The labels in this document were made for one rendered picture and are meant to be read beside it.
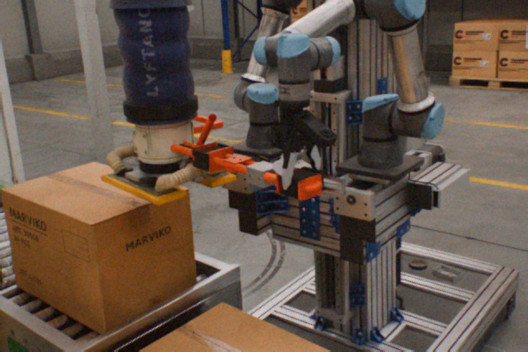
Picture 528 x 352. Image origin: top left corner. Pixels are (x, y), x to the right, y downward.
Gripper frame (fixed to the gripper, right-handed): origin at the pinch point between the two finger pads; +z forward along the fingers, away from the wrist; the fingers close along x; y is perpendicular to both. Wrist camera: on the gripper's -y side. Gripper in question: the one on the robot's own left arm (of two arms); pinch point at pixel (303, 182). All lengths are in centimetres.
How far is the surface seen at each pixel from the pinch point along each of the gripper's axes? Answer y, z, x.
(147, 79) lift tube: 54, -21, 9
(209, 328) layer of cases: 51, 65, -5
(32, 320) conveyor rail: 93, 60, 37
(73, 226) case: 83, 28, 24
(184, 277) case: 75, 57, -12
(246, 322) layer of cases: 45, 64, -16
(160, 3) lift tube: 49, -42, 5
